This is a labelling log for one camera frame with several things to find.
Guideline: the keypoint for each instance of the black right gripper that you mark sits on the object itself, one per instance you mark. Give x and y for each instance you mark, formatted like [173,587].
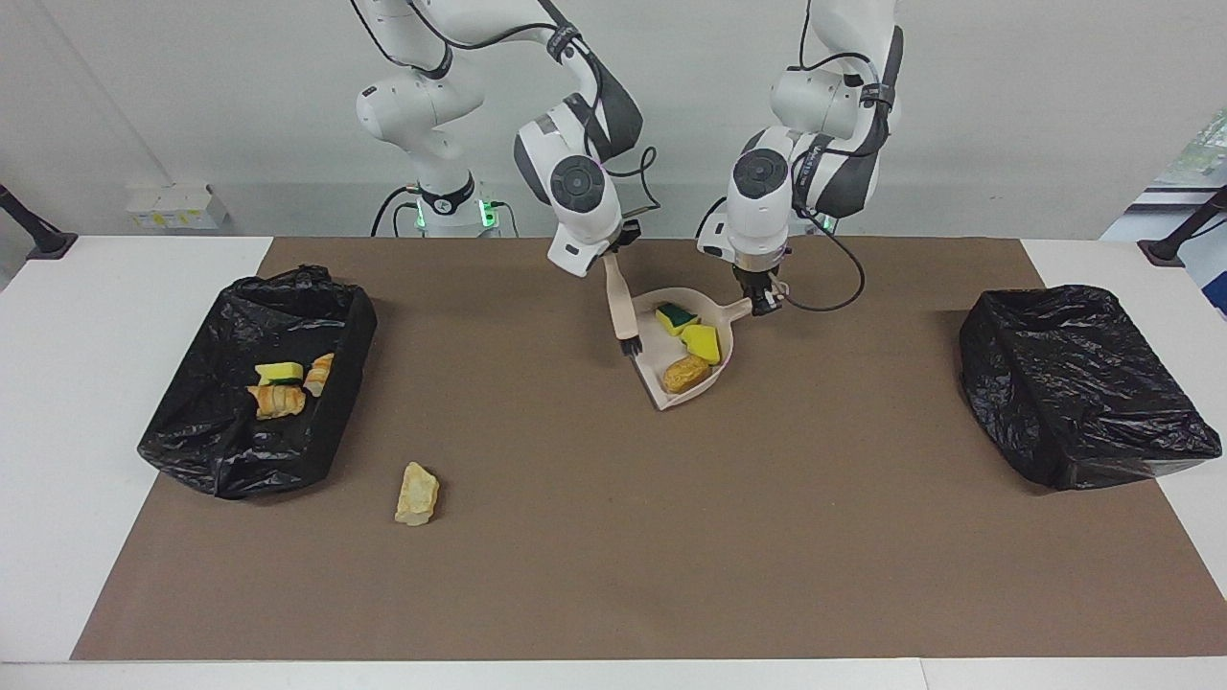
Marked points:
[625,235]

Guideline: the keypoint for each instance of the black bag lined bin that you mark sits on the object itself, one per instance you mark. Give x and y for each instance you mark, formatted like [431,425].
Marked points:
[220,450]
[1074,383]

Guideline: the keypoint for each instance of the yellow green sponge piece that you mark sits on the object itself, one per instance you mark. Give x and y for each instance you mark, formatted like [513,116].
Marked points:
[278,371]

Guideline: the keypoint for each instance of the orange striped croissant piece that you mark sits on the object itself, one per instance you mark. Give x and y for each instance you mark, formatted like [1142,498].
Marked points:
[276,402]

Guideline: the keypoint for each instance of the pale bread chunk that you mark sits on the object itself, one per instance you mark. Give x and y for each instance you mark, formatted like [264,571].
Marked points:
[417,495]

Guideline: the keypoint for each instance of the pale croissant piece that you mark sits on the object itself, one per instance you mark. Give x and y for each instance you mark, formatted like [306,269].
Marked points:
[319,376]

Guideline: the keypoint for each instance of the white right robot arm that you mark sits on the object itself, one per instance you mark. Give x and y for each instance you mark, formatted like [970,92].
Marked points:
[575,192]

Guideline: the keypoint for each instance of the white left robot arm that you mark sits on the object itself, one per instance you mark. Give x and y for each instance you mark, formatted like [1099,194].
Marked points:
[757,192]

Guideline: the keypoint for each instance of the brown table mat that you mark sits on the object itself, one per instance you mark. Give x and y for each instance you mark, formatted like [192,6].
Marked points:
[613,575]

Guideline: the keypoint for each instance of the beige plastic dustpan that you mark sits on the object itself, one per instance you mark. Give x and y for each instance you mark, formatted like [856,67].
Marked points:
[733,310]

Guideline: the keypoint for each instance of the black clamp stand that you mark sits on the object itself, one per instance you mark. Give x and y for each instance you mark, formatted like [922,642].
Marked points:
[48,241]
[1165,251]

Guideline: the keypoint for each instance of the white wall socket box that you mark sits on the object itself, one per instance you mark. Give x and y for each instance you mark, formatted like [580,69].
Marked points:
[177,206]

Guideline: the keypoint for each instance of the small yellow sponge piece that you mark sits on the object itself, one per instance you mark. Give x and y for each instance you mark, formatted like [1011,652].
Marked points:
[676,318]

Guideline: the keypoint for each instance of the brown oval bread roll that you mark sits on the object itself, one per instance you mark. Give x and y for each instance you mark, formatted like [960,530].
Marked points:
[686,375]

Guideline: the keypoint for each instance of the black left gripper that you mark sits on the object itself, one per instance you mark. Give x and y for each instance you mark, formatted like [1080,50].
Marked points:
[757,278]

